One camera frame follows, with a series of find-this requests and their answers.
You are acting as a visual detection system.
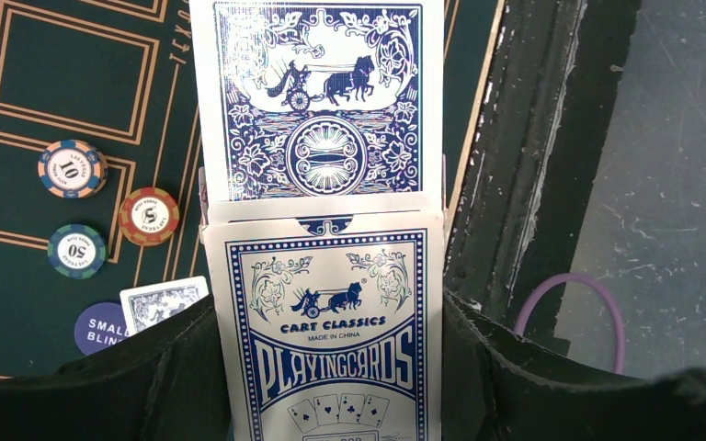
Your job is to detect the dark green poker mat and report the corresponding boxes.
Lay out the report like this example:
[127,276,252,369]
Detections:
[0,1,495,380]

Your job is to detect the blue round blind button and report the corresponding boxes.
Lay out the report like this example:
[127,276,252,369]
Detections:
[74,302,130,356]

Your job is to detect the blue backed playing card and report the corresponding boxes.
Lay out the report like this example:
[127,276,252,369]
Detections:
[189,1,443,201]

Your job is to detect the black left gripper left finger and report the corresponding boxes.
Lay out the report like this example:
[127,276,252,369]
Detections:
[0,297,231,440]

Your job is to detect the red chips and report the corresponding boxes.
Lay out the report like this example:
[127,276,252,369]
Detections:
[118,187,180,246]

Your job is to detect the green chips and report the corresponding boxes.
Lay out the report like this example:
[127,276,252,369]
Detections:
[47,223,108,279]

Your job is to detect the blue playing card deck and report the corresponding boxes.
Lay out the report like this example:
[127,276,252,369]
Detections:
[199,191,447,441]

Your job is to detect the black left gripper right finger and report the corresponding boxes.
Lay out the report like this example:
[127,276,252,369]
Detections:
[441,292,706,440]

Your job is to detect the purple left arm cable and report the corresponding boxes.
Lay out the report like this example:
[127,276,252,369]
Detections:
[514,272,627,376]

